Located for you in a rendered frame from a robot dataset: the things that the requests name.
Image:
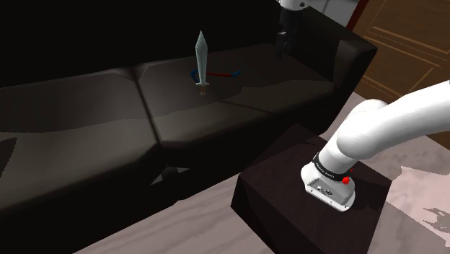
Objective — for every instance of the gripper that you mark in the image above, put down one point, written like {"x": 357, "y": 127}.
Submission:
{"x": 289, "y": 24}

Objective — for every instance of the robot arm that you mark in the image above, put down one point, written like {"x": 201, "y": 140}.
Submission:
{"x": 372, "y": 130}

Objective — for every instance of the red bar with blue ends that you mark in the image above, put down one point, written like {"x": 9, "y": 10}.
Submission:
{"x": 221, "y": 74}

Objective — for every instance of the grey toy sword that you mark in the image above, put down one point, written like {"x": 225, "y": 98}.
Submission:
{"x": 201, "y": 56}

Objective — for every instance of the brown wooden door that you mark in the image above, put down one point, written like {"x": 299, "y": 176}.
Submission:
{"x": 404, "y": 45}

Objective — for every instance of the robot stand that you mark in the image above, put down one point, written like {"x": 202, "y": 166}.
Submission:
{"x": 281, "y": 211}

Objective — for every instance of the black leather sofa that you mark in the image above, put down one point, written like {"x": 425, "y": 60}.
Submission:
{"x": 88, "y": 140}

